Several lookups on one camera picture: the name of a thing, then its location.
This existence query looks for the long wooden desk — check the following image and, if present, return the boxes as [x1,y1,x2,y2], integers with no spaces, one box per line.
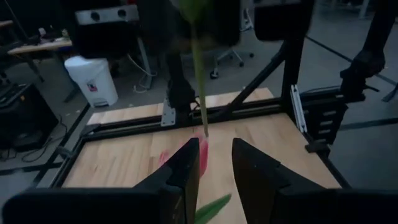
[6,37,154,91]

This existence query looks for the long silver bracket plate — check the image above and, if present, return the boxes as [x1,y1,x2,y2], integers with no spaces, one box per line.
[290,84,308,134]

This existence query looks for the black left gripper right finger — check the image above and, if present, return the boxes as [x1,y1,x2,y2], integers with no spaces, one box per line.
[231,138,398,224]

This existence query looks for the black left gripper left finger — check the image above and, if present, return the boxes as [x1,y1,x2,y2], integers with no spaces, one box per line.
[1,138,201,224]

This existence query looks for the white trash can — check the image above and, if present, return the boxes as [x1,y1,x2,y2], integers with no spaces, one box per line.
[64,55,119,108]

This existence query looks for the black equipment case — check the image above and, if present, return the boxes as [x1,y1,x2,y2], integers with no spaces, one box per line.
[0,82,60,151]

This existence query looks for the peach pink artificial tulip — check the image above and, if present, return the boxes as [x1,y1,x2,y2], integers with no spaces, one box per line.
[177,0,215,138]
[195,194,233,224]

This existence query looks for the red glass vase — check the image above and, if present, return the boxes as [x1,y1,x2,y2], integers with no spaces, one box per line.
[190,132,210,179]

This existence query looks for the grey office chair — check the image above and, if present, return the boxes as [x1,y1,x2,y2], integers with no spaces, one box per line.
[210,48,255,79]

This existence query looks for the black floor cables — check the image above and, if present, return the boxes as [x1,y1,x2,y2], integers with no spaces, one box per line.
[0,114,68,165]

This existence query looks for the silver angle bracket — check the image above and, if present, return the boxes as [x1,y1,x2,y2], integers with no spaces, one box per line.
[160,95,177,127]

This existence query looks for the black device with grey panel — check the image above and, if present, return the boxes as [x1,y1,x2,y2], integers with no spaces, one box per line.
[73,4,141,59]

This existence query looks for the white cable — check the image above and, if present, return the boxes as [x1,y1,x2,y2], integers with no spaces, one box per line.
[126,54,157,94]

